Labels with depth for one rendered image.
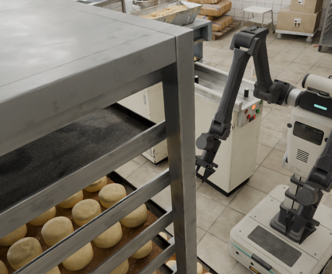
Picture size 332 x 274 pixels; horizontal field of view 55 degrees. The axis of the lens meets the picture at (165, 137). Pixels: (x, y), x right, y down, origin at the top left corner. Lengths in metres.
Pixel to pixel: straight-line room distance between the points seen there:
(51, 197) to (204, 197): 2.34
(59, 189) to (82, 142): 0.11
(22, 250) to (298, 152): 1.45
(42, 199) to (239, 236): 1.82
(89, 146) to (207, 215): 2.15
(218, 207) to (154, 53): 2.31
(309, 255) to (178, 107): 1.80
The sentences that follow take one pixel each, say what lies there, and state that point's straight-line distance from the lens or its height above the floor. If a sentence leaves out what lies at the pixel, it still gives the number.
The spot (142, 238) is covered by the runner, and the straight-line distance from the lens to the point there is 0.54.
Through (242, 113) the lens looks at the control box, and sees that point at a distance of 2.17.
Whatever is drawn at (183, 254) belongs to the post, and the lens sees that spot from 0.62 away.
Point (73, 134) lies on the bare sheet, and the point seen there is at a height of 1.67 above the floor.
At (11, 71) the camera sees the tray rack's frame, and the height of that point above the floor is 1.82.
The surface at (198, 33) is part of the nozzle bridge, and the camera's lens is 2.82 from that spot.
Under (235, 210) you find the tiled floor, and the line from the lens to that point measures 2.61.
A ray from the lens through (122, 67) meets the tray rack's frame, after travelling 0.32.
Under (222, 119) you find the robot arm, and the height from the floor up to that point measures 1.19.
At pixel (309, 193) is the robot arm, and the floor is 1.14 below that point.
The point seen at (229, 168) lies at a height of 0.34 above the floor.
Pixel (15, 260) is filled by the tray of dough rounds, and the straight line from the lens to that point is 0.57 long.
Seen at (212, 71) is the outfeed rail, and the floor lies 0.88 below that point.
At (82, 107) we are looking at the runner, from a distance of 0.35.
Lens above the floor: 1.93
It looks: 35 degrees down
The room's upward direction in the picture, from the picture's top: 5 degrees counter-clockwise
